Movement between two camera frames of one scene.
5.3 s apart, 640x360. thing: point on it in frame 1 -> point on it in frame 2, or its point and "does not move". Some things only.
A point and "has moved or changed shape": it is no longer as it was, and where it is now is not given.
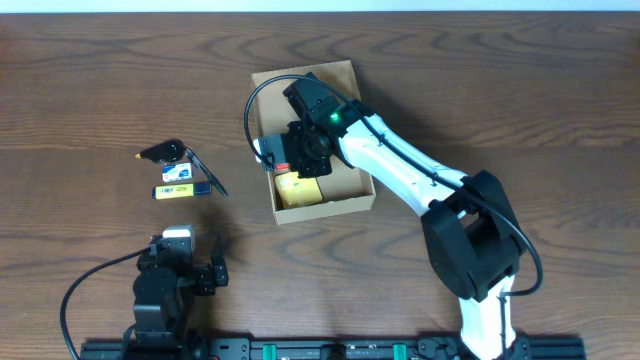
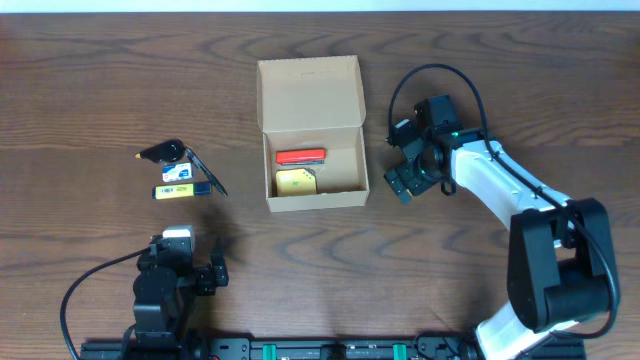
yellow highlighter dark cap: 181,190 does not move
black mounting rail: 322,348 does not move
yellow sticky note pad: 295,190 has moved or changed shape
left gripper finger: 217,257 does not move
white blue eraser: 176,172 does not move
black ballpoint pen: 200,165 does not move
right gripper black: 279,154 -> 403,176
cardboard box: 346,186 has moved or changed shape
